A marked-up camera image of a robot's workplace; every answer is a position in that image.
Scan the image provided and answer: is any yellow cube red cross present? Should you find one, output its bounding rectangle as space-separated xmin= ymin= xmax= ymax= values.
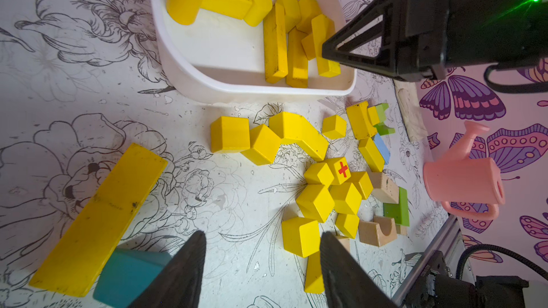
xmin=325 ymin=157 xmax=350 ymax=185

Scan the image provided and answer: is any natural wood arch block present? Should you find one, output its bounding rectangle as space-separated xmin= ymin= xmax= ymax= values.
xmin=358 ymin=216 xmax=397 ymax=247

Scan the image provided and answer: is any teal block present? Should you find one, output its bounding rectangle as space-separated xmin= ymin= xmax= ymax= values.
xmin=93 ymin=248 xmax=172 ymax=307

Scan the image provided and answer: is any green rectangular block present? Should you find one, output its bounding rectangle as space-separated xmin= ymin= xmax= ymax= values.
xmin=383 ymin=187 xmax=410 ymax=227

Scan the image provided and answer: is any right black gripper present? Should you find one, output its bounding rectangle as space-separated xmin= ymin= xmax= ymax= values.
xmin=321 ymin=0 xmax=547 ymax=82

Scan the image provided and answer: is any blue block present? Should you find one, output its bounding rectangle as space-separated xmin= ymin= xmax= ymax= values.
xmin=373 ymin=134 xmax=390 ymax=165

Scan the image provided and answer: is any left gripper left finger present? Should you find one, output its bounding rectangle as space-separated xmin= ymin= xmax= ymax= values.
xmin=129 ymin=230 xmax=206 ymax=307

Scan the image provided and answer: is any white plastic bin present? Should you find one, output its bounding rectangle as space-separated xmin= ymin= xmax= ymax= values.
xmin=150 ymin=0 xmax=356 ymax=104

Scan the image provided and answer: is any pink watering can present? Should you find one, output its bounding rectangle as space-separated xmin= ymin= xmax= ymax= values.
xmin=423 ymin=121 xmax=506 ymax=220

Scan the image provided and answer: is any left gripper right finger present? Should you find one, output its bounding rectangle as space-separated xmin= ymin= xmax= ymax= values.
xmin=320 ymin=232 xmax=396 ymax=307

